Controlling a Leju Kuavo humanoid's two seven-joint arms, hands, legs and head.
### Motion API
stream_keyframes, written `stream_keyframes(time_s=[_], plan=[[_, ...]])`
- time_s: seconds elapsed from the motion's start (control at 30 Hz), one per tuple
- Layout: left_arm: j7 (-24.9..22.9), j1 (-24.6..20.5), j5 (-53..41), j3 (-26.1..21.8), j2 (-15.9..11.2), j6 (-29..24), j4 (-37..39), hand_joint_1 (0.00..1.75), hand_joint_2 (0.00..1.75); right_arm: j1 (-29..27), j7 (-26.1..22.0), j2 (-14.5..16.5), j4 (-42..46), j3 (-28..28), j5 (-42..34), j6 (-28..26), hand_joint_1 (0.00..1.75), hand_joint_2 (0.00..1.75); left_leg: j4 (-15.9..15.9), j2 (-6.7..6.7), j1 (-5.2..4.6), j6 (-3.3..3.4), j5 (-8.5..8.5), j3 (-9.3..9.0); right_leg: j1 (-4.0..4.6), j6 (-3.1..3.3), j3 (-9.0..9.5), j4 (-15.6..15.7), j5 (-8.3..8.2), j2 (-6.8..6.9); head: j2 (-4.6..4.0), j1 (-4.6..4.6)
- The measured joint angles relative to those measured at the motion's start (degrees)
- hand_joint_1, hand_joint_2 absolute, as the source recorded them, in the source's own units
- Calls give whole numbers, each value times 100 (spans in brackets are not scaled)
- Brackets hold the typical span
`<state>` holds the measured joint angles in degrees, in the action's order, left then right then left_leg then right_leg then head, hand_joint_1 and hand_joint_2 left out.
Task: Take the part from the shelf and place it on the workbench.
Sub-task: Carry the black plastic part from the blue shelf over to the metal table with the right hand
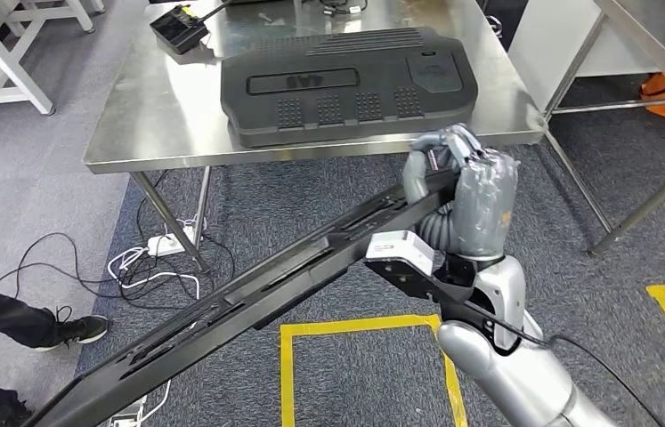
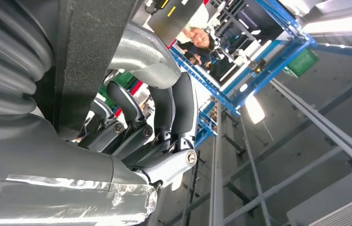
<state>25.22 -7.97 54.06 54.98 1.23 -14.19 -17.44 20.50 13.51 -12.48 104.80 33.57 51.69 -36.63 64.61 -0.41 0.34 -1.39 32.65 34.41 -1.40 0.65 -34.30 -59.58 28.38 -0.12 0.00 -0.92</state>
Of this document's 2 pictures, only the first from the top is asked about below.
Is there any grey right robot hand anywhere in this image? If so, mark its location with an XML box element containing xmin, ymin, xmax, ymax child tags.
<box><xmin>401</xmin><ymin>124</ymin><xmax>521</xmax><ymax>261</ymax></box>

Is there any long black plastic panel part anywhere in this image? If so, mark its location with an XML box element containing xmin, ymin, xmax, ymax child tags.
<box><xmin>20</xmin><ymin>167</ymin><xmax>462</xmax><ymax>427</ymax></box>

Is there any stainless steel workbench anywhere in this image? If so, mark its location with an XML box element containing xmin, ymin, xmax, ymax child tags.
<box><xmin>83</xmin><ymin>0</ymin><xmax>547</xmax><ymax>275</ymax></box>

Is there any white cabinet panel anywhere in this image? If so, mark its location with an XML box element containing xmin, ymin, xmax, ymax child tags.
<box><xmin>507</xmin><ymin>0</ymin><xmax>661</xmax><ymax>113</ymax></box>

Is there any black plastic engine cover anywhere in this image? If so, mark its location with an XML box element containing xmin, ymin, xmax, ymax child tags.
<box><xmin>220</xmin><ymin>26</ymin><xmax>480</xmax><ymax>149</ymax></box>

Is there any black charger with yellow label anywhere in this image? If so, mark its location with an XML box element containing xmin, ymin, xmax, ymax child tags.
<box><xmin>149</xmin><ymin>3</ymin><xmax>211</xmax><ymax>56</ymax></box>

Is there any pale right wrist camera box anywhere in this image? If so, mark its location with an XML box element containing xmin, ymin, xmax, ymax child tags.
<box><xmin>365</xmin><ymin>230</ymin><xmax>435</xmax><ymax>277</ymax></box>

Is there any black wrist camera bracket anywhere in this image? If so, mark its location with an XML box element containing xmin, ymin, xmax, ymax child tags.
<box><xmin>365</xmin><ymin>254</ymin><xmax>525</xmax><ymax>355</ymax></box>

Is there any steel frame table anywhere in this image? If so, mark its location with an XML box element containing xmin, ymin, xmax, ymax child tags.
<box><xmin>543</xmin><ymin>0</ymin><xmax>665</xmax><ymax>257</ymax></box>

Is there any white floor cable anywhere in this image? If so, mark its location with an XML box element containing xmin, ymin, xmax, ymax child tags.
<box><xmin>106</xmin><ymin>246</ymin><xmax>201</xmax><ymax>302</ymax></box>

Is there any black floor cable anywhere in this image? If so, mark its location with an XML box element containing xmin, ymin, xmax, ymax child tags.
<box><xmin>0</xmin><ymin>169</ymin><xmax>237</xmax><ymax>311</ymax></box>

